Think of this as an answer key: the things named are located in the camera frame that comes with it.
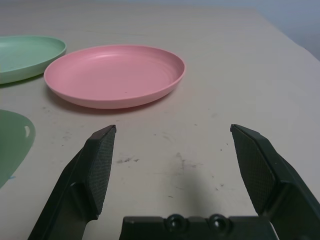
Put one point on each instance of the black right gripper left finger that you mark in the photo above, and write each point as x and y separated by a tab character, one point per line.
97	175

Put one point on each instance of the green silicone tray mat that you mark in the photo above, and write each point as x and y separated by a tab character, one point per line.
12	145

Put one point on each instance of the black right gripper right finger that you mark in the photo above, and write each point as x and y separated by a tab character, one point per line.
260	175

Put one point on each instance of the mint green plate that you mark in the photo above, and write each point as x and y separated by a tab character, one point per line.
22	55

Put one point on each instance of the pink plate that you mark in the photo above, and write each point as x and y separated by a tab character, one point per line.
112	75

